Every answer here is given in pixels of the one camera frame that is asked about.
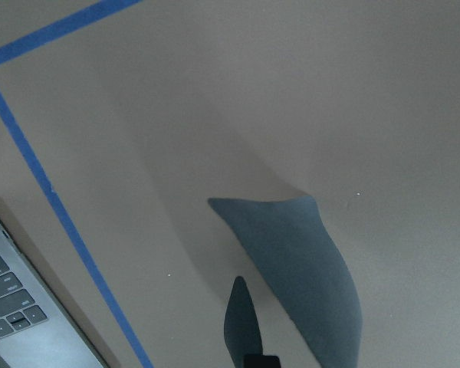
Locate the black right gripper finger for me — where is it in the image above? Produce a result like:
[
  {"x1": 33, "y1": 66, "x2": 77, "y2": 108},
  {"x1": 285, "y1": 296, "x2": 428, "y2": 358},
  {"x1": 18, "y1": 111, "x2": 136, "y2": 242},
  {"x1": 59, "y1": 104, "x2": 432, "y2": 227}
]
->
[{"x1": 223, "y1": 276, "x2": 281, "y2": 368}]

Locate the black mouse pad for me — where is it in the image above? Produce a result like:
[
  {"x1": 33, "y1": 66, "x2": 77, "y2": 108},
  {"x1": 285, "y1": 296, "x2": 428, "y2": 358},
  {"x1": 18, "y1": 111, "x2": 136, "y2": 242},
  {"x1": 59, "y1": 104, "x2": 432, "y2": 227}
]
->
[{"x1": 208, "y1": 195, "x2": 363, "y2": 367}]

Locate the grey laptop computer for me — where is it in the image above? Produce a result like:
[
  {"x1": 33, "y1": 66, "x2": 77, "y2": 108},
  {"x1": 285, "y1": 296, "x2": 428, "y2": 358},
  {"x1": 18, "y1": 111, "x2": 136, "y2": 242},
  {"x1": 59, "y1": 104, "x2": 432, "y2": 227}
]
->
[{"x1": 0, "y1": 222, "x2": 108, "y2": 367}]

